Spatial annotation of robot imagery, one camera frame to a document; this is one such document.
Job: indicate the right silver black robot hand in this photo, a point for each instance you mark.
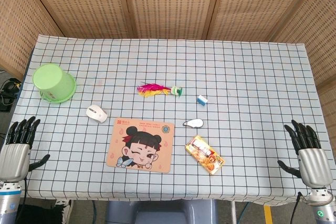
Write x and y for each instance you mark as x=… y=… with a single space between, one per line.
x=313 y=163

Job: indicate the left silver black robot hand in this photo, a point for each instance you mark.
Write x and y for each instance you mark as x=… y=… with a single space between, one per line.
x=14 y=155

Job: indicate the white computer mouse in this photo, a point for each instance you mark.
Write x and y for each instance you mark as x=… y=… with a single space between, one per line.
x=96 y=113

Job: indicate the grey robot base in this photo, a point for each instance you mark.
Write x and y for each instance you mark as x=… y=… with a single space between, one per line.
x=160 y=212

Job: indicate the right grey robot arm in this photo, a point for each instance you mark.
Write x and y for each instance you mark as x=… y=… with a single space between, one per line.
x=321 y=204

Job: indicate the cartoon girl mouse pad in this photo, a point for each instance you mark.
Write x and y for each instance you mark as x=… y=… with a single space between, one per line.
x=141 y=145

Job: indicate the green plastic bucket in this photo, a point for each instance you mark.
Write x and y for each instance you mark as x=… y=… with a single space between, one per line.
x=53 y=83

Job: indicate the yellow snack package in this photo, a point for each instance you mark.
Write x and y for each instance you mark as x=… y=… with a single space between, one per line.
x=205 y=154

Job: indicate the white correction tape dispenser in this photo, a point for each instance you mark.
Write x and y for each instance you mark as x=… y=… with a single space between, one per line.
x=193 y=123

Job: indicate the blue white eraser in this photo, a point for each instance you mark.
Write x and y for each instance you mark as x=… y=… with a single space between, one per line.
x=202 y=100

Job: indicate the blue white checkered tablecloth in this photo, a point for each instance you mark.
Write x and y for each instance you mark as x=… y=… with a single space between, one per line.
x=168 y=119

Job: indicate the pink yellow feather shuttlecock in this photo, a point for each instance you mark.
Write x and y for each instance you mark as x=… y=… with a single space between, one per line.
x=157 y=90

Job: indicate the woven rattan folding screen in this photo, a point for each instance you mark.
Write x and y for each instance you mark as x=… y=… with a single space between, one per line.
x=168 y=6

